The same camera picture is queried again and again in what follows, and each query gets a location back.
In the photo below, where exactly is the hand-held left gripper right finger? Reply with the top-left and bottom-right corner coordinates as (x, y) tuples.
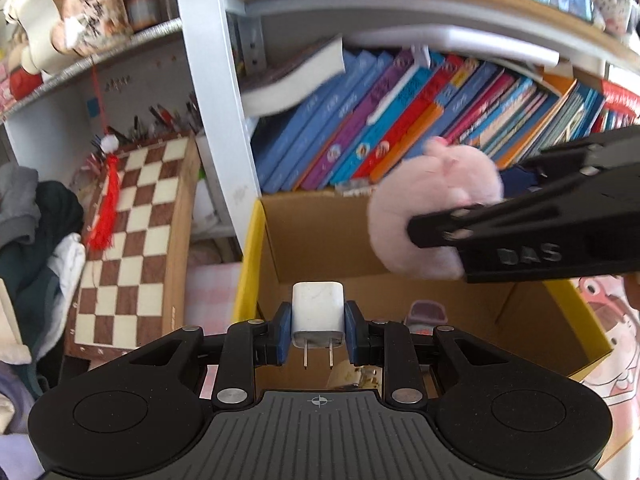
(344, 301), (551, 408)

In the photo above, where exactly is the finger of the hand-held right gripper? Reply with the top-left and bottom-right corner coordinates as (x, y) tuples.
(500, 126), (640, 197)
(407, 172), (601, 249)

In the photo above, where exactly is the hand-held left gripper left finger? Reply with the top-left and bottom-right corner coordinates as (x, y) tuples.
(87, 301), (293, 411)

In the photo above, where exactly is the small white charger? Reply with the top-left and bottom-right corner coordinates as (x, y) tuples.
(291, 281), (346, 372)

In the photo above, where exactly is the pink plush pig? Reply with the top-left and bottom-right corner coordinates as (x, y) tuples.
(367, 137), (503, 281)

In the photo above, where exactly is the grey toy car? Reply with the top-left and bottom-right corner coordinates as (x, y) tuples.
(402, 300), (448, 333)

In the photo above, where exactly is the yellow cardboard box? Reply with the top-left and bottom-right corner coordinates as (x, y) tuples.
(232, 191), (615, 401)

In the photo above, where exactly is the pink checkered desktop cover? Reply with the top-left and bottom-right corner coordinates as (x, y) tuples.
(185, 260), (640, 473)

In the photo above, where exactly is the row of colourful books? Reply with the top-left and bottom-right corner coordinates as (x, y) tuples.
(250, 47), (608, 195)

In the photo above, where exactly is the wooden chessboard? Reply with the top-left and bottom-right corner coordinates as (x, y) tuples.
(65, 132), (203, 361)

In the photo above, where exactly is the white under-shelf lamp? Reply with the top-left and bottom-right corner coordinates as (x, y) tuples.
(345, 25), (561, 68)

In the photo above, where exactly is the thick white paperback book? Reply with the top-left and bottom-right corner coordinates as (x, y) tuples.
(241, 34), (346, 118)

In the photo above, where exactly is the red tassel ornament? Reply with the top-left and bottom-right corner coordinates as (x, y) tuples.
(85, 132), (123, 252)

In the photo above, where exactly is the white garment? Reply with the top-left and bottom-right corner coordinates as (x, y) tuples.
(30, 232), (87, 361)

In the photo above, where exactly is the white bookshelf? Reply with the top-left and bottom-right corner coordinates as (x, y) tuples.
(0, 0), (640, 261)

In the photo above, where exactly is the bunch of pencils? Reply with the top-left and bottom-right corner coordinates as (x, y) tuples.
(90, 92), (201, 141)

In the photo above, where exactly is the pile of clothes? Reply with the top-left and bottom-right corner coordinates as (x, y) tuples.
(0, 180), (85, 311)

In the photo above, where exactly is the purple garment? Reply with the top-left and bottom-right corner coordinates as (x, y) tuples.
(0, 362), (41, 480)

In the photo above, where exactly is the grey garment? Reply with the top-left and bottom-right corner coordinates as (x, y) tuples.
(0, 164), (41, 246)

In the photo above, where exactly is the brown glass bottle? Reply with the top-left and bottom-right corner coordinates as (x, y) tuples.
(122, 0), (161, 33)

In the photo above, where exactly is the red wooden doll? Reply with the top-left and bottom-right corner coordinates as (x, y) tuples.
(7, 65), (48, 102)

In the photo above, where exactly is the cream plush bag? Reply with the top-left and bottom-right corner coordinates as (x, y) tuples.
(2, 0), (133, 76)

